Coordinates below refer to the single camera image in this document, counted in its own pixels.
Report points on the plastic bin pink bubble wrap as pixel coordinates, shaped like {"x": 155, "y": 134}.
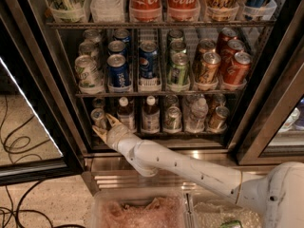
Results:
{"x": 149, "y": 207}

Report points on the green can bottom shelf front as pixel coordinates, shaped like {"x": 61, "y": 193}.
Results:
{"x": 172, "y": 119}

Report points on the white green can front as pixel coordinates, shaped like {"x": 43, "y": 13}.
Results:
{"x": 88, "y": 74}

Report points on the open glass fridge door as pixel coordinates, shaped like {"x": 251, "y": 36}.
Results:
{"x": 35, "y": 142}

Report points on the green item in bin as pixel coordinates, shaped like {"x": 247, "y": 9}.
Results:
{"x": 231, "y": 224}

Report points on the orange gold can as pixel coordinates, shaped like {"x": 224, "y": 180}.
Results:
{"x": 208, "y": 67}
{"x": 205, "y": 45}

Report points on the tea bottle white cap left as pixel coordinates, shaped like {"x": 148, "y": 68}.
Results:
{"x": 125, "y": 113}

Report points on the clear water bottle rear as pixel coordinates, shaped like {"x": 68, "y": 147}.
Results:
{"x": 191, "y": 102}

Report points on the red can front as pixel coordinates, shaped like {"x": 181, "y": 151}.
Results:
{"x": 238, "y": 69}

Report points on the gold can bottom shelf front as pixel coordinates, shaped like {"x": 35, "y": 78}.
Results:
{"x": 218, "y": 118}

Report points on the white green can rear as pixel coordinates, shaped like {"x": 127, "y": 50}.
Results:
{"x": 93, "y": 36}

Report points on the blue pepsi can front left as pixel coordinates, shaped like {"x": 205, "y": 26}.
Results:
{"x": 118, "y": 70}

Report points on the tea bottle white cap right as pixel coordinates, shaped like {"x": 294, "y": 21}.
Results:
{"x": 151, "y": 116}

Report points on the blue pepsi can centre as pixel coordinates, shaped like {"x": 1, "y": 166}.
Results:
{"x": 148, "y": 59}

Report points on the orange gold can front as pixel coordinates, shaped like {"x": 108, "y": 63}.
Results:
{"x": 208, "y": 67}

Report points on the green can middle shelf rear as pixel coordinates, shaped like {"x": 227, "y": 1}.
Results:
{"x": 175, "y": 35}

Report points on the red can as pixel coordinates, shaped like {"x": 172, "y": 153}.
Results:
{"x": 238, "y": 69}
{"x": 224, "y": 36}
{"x": 228, "y": 51}

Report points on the orange gold can rear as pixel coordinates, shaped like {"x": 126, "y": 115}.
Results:
{"x": 205, "y": 45}

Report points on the steel fridge cabinet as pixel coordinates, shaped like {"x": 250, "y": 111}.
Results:
{"x": 103, "y": 167}

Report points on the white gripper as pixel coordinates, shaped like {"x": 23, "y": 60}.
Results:
{"x": 116, "y": 133}

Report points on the red can rear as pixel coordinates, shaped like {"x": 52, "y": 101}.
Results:
{"x": 224, "y": 36}

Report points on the gold can bottom shelf rear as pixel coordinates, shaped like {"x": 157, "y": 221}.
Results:
{"x": 217, "y": 100}

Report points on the green can middle shelf front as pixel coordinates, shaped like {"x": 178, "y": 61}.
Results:
{"x": 178, "y": 69}

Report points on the plastic bin clear bubble wrap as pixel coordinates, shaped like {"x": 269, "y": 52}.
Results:
{"x": 207, "y": 210}

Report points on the blue pepsi can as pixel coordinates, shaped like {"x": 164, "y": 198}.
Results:
{"x": 148, "y": 59}
{"x": 118, "y": 70}
{"x": 117, "y": 47}
{"x": 123, "y": 35}

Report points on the green can bottom shelf rear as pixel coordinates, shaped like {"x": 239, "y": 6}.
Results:
{"x": 171, "y": 100}

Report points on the right glass fridge door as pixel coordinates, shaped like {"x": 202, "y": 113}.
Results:
{"x": 263, "y": 140}

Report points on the silver redbull can front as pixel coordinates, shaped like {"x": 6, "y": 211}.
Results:
{"x": 98, "y": 117}

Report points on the clear water bottle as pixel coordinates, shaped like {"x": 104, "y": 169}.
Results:
{"x": 191, "y": 102}
{"x": 197, "y": 116}

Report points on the white green can middle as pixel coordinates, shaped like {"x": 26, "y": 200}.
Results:
{"x": 90, "y": 49}

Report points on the coca-cola bottle right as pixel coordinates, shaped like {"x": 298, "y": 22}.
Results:
{"x": 181, "y": 10}

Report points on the silver redbull can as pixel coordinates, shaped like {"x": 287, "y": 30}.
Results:
{"x": 98, "y": 103}
{"x": 98, "y": 117}

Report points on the red can middle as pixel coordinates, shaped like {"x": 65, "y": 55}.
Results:
{"x": 228, "y": 51}

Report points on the tea bottle white cap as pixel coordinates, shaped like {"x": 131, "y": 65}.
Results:
{"x": 151, "y": 116}
{"x": 125, "y": 113}

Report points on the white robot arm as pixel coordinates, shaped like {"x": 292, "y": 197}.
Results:
{"x": 278, "y": 197}

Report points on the blue pepsi can rear left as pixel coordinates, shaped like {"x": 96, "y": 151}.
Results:
{"x": 123, "y": 35}

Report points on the clear water bottle front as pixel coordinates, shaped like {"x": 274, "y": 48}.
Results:
{"x": 197, "y": 116}

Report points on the silver redbull can rear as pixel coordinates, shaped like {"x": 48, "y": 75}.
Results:
{"x": 98, "y": 103}

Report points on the blue pepsi can middle left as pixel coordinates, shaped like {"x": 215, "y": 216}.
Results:
{"x": 117, "y": 47}

